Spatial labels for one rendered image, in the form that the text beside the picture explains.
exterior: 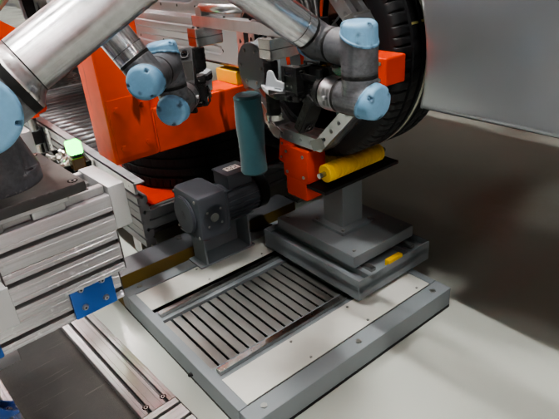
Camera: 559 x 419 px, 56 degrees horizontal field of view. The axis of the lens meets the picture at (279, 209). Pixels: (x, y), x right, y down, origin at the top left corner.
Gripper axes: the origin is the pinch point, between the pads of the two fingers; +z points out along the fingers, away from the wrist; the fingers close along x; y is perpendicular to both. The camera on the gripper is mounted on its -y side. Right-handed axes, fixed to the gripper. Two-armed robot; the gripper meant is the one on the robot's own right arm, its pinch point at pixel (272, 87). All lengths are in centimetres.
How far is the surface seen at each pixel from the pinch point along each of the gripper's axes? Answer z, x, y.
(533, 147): 29, -205, -83
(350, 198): 12, -39, -49
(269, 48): -2.3, 1.5, 10.0
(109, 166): 96, 13, -44
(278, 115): -2.2, 0.5, -6.7
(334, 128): -0.8, -20.5, -15.9
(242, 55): 20.3, -6.0, 4.7
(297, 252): 22, -23, -68
